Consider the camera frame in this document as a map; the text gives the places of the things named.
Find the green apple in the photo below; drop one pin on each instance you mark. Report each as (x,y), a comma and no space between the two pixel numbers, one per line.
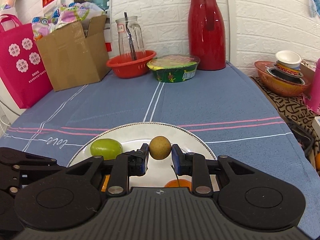
(108,148)

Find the white paper cup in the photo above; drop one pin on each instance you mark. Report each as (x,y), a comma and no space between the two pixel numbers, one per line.
(288,58)

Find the pink thermos bottle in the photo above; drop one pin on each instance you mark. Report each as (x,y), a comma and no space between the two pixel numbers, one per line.
(313,100)

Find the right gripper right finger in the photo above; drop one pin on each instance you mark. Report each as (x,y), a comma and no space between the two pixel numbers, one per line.
(194,165)

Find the brown cardboard box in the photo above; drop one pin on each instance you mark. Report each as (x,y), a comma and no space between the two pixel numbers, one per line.
(72,57)

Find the large orange with stem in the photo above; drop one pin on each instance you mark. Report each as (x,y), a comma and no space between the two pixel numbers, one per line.
(179,181)

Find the black utensil in pitcher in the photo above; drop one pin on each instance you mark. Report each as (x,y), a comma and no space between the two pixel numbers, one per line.
(129,36)

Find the floral cloth in box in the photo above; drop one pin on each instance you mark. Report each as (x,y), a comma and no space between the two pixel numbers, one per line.
(64,15)

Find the pink tote bag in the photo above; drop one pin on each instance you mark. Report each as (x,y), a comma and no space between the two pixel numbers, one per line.
(22,69)

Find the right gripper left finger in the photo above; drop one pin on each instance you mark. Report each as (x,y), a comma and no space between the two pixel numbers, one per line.
(126,165)

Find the red thermos jug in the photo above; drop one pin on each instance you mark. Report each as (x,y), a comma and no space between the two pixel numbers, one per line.
(206,34)

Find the tan brown longan fruit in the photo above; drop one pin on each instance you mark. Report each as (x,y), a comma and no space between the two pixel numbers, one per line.
(159,148)

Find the red plastic basket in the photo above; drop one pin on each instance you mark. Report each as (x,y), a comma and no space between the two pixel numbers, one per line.
(124,68)

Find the green instant noodle bowl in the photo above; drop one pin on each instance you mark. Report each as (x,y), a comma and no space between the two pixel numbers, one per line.
(174,68)

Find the yellow orange citrus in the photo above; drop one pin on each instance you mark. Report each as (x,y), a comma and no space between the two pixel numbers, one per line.
(105,183)

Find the oranges on side shelf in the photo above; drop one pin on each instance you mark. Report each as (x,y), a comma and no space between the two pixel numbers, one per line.
(317,162)

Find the blue striped tablecloth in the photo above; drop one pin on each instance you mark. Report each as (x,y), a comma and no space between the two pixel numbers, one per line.
(224,108)

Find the brown patterned cloth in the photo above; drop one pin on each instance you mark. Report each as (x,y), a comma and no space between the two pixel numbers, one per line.
(292,109)

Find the glass pitcher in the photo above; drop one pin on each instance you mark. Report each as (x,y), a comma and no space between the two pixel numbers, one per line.
(137,37)

